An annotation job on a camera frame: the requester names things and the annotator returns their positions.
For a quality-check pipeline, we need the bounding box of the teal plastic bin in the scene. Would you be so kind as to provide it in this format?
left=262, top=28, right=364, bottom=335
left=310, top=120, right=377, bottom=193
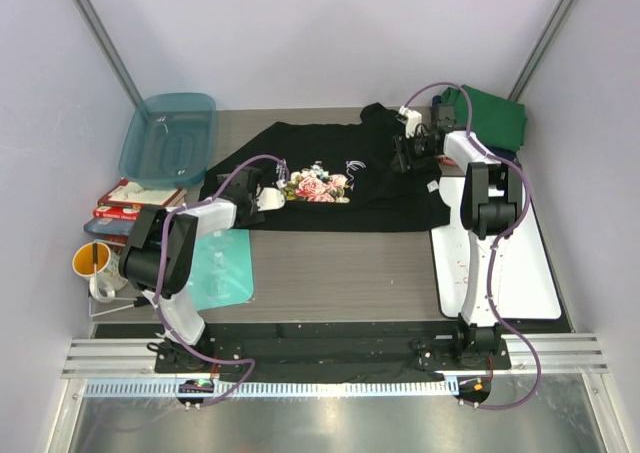
left=119, top=93, right=217, bottom=189

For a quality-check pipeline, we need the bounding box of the green folded t shirt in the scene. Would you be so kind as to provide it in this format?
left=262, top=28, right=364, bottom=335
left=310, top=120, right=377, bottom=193
left=441, top=85, right=527, bottom=153

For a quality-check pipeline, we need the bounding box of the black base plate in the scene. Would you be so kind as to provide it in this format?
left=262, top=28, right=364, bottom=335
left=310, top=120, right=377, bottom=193
left=147, top=321, right=511, bottom=384

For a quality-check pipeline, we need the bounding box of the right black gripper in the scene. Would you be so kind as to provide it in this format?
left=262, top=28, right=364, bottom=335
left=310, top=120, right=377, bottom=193
left=387, top=130, right=439, bottom=174

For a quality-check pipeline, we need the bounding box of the blue grey book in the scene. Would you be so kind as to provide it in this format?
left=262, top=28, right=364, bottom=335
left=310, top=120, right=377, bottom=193
left=83, top=217, right=135, bottom=237

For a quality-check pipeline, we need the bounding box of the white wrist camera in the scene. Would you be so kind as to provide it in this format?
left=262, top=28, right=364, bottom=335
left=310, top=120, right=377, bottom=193
left=256, top=187, right=286, bottom=212
left=398, top=105, right=423, bottom=139

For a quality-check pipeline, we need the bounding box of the aluminium rail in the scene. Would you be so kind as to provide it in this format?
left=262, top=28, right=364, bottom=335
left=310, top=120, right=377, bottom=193
left=63, top=334, right=608, bottom=383

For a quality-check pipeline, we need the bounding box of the yellow mug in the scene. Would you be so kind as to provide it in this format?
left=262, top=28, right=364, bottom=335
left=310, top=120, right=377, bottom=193
left=72, top=242, right=111, bottom=278

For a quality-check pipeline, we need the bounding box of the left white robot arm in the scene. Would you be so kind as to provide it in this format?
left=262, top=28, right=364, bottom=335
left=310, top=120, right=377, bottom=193
left=118, top=166, right=264, bottom=372

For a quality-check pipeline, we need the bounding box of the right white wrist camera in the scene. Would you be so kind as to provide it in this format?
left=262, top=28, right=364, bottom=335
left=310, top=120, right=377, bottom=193
left=398, top=105, right=423, bottom=139

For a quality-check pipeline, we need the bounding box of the white whiteboard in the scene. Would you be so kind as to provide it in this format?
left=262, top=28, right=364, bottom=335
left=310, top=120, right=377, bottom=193
left=431, top=177, right=561, bottom=320

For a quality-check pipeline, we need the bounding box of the aluminium corner post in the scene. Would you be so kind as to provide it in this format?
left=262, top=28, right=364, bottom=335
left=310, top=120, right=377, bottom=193
left=72, top=0, right=143, bottom=108
left=508, top=0, right=579, bottom=102

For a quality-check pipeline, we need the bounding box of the right aluminium corner post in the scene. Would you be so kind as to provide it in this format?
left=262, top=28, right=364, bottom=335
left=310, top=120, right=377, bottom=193
left=508, top=0, right=579, bottom=102

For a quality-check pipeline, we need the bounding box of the white floral mug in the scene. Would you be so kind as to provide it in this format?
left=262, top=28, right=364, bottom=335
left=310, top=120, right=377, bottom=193
left=89, top=244, right=128, bottom=303

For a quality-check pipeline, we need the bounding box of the white slotted cable duct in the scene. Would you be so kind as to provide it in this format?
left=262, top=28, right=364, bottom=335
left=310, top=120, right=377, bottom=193
left=84, top=377, right=459, bottom=399

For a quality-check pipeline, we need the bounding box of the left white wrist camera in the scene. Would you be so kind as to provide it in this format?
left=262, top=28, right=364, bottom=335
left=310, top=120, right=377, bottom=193
left=256, top=187, right=286, bottom=212

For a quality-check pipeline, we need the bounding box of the black floral t shirt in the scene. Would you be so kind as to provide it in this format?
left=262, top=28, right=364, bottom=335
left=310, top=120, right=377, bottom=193
left=199, top=103, right=451, bottom=232

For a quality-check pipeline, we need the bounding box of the left aluminium corner post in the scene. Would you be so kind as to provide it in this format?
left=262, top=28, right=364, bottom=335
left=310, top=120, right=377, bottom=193
left=72, top=0, right=143, bottom=108

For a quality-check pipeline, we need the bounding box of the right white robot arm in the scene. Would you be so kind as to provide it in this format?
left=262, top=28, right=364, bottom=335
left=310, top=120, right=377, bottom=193
left=392, top=105, right=526, bottom=368

